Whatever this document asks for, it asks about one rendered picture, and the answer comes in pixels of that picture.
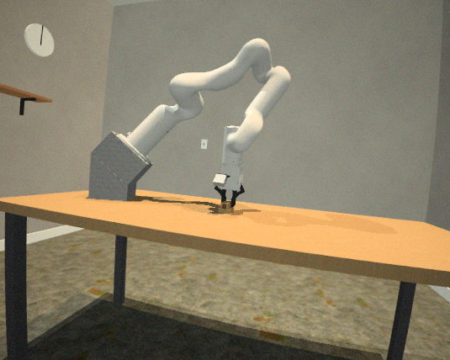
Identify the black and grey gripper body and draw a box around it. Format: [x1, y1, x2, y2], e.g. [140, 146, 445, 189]
[218, 165, 243, 191]

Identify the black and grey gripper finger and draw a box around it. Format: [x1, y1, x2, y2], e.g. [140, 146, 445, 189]
[230, 184, 245, 208]
[214, 186, 226, 202]

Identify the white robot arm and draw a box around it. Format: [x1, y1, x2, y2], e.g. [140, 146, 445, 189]
[119, 39, 291, 166]

